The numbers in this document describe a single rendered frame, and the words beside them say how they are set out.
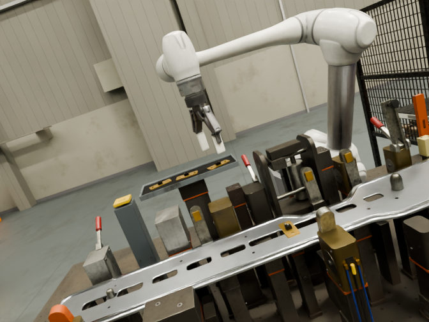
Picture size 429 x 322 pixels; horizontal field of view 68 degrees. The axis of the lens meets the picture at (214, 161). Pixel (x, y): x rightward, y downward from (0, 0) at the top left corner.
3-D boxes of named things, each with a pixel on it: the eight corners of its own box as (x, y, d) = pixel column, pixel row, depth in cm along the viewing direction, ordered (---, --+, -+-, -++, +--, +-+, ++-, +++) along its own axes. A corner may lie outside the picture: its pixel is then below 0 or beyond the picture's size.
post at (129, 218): (157, 309, 124) (112, 211, 113) (158, 297, 131) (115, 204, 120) (175, 302, 124) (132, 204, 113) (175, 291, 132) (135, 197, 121)
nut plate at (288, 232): (301, 233, 86) (299, 229, 86) (288, 238, 86) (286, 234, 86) (290, 220, 94) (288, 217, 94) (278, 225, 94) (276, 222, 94)
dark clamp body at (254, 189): (277, 291, 112) (245, 195, 103) (267, 272, 124) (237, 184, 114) (295, 283, 113) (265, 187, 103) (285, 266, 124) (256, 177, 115)
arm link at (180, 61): (207, 71, 105) (195, 76, 117) (191, 23, 102) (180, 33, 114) (177, 81, 102) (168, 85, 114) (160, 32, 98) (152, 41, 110)
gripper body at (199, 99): (180, 98, 112) (189, 123, 115) (188, 96, 105) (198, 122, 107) (198, 92, 115) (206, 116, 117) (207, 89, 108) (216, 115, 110)
